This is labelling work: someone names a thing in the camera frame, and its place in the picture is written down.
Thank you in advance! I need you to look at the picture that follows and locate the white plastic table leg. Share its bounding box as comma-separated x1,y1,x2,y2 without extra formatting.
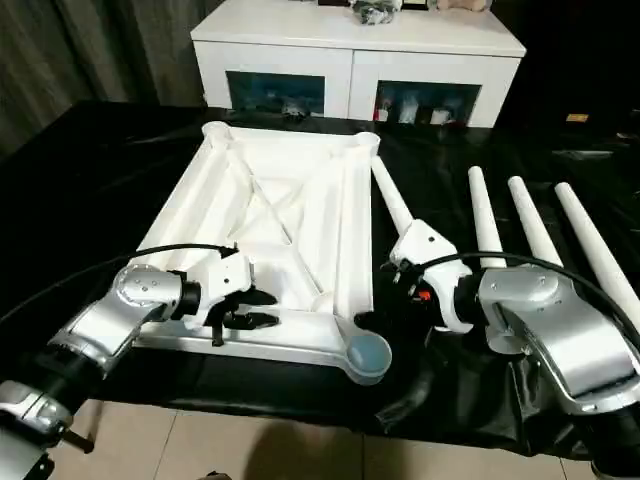
370,158,416,231
507,176,566,269
467,167,506,271
553,182,640,321

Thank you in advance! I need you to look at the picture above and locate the white plastic table top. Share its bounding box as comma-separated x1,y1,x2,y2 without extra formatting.
132,121,394,387

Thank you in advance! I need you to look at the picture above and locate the black mat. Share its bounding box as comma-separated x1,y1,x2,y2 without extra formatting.
0,99,640,459

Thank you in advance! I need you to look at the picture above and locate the white cabinet with glass doors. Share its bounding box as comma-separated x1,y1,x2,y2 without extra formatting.
190,4,528,130

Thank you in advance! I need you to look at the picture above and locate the dark crumpled plastic bag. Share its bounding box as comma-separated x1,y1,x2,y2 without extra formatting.
349,0,401,25

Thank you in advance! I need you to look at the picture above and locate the beige plush toy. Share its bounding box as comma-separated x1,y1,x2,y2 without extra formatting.
434,0,494,12

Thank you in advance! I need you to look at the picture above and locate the grey curtain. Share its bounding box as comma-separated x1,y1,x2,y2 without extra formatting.
0,0,209,156

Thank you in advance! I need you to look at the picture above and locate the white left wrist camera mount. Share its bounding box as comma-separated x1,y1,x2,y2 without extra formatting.
187,249,254,331

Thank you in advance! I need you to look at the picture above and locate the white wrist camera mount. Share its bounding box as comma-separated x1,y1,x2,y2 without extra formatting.
389,219,472,334
187,249,254,331

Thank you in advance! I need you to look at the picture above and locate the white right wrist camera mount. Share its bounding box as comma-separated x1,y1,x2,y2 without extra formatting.
389,219,472,334

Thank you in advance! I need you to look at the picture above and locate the black folding table frame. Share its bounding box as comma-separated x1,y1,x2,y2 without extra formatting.
62,427,97,455

